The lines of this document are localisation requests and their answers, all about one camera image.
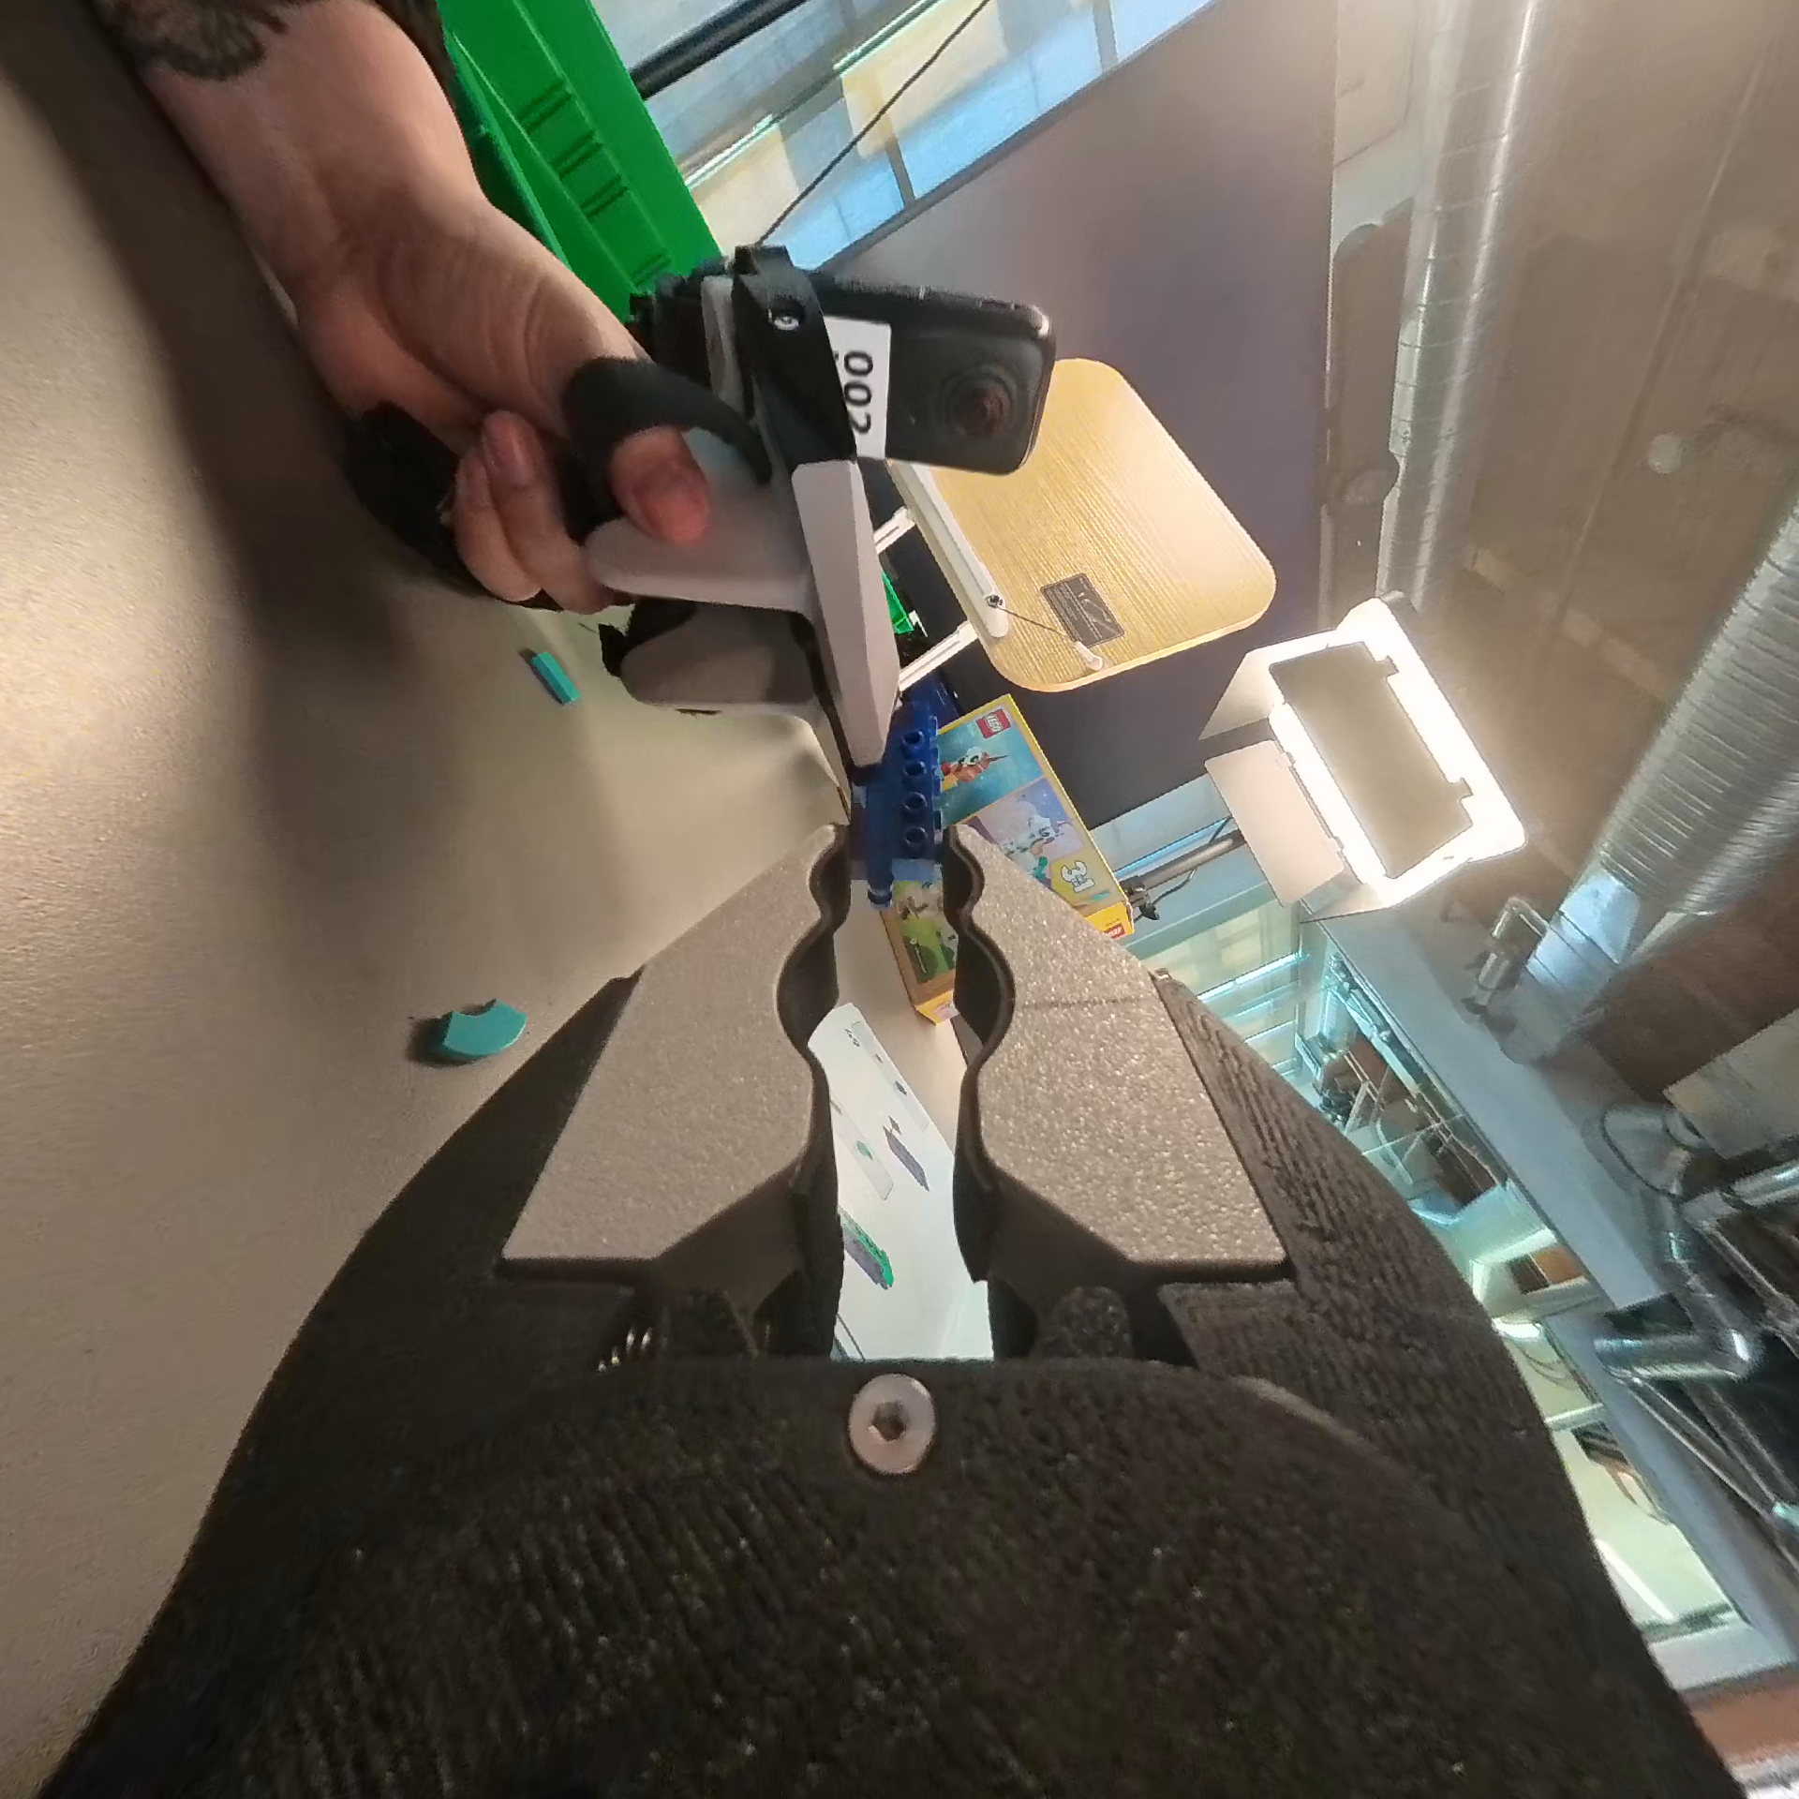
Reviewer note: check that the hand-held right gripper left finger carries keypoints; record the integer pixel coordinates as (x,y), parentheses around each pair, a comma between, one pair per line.
(661,1098)

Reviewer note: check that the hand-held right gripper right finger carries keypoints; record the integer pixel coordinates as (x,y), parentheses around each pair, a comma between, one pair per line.
(1111,1112)

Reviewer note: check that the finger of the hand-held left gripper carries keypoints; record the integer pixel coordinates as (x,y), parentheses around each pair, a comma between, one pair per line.
(850,606)

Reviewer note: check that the blue lego assembly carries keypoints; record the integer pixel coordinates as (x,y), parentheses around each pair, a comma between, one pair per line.
(906,810)

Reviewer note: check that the green plastic bin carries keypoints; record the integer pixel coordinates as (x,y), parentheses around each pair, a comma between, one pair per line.
(563,141)

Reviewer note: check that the person's left forearm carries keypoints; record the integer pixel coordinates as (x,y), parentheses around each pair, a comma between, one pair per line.
(281,113)

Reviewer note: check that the teal curved lego piece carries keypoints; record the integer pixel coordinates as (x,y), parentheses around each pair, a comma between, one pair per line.
(474,1043)

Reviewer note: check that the yellow lego set box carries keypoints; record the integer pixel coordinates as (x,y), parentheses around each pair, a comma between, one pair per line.
(1026,831)

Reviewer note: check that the small teal lego tile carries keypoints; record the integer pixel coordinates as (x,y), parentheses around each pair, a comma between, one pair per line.
(552,678)

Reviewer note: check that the person's left hand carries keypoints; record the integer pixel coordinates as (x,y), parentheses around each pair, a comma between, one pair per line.
(421,284)

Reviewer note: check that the wooden chair seat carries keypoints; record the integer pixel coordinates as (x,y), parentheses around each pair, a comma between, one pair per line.
(1111,522)

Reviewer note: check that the open instruction booklet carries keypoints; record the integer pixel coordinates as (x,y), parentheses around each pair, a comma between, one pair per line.
(880,1124)

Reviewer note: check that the black light stand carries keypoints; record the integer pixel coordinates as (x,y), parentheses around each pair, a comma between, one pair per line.
(1188,865)

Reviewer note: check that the studio light panel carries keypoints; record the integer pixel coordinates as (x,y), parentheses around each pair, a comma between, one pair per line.
(1378,760)

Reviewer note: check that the silver ventilation duct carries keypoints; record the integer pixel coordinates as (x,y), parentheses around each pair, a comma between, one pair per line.
(1490,284)
(1685,789)

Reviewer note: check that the silver flexible duct pipes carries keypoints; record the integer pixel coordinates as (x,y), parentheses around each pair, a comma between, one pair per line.
(1714,1266)

